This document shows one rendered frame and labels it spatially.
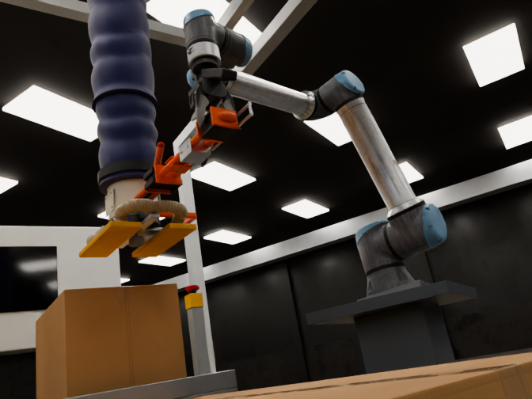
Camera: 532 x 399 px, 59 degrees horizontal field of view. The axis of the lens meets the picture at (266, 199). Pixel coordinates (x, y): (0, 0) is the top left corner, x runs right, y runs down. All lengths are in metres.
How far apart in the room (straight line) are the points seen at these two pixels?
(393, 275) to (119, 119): 1.12
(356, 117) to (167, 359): 1.11
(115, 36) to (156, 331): 1.09
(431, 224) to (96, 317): 1.18
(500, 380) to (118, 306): 1.38
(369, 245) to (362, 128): 0.44
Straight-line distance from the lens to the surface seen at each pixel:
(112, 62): 1.87
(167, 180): 1.46
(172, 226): 1.55
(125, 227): 1.50
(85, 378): 1.70
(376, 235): 1.84
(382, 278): 1.80
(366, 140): 1.80
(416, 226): 1.75
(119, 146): 1.70
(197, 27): 1.39
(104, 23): 2.00
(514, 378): 0.61
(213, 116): 1.18
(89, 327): 1.72
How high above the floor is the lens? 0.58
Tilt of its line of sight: 20 degrees up
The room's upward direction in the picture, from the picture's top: 10 degrees counter-clockwise
